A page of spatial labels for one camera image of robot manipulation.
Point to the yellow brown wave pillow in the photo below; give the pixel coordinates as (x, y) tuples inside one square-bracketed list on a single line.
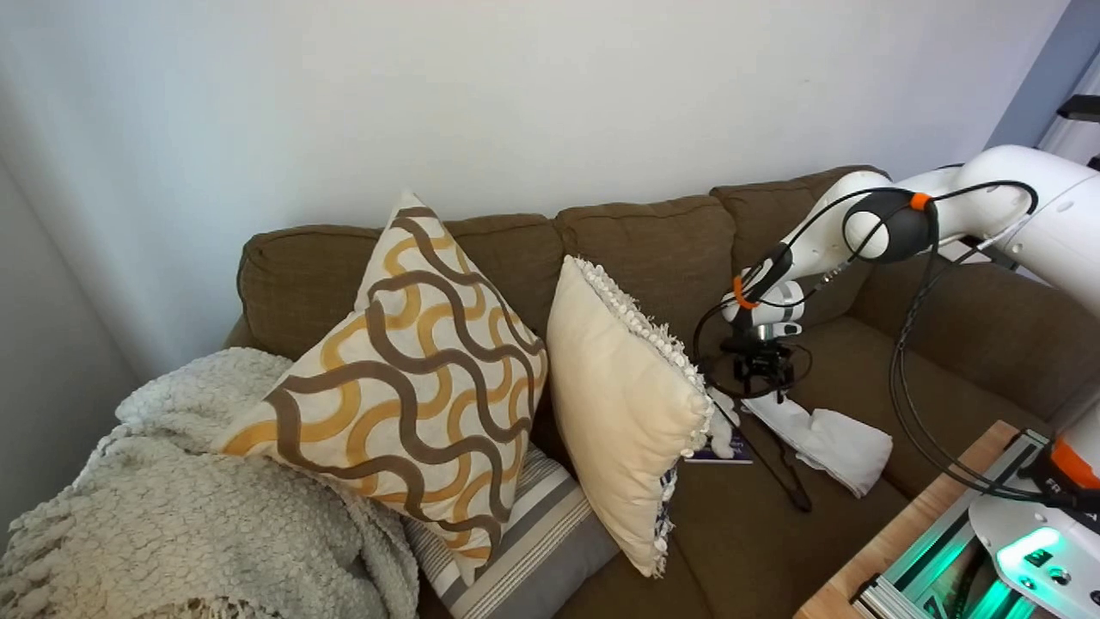
[(419, 398)]

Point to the wooden table with rail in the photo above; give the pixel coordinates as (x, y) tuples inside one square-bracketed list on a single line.
[(922, 565)]

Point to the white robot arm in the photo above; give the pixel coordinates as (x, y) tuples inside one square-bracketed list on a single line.
[(1028, 203)]

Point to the grey striped cushion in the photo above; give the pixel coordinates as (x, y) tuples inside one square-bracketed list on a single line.
[(547, 552)]

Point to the blue white tasselled pillow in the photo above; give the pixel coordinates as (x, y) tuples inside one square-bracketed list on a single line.
[(629, 403)]

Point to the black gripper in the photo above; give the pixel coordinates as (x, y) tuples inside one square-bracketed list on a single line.
[(760, 364)]

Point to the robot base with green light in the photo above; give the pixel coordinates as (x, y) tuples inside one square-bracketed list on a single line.
[(1047, 546)]

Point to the white towel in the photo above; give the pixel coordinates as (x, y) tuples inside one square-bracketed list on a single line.
[(826, 441)]

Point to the grey fluffy blanket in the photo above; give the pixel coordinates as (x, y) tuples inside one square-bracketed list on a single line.
[(164, 527)]

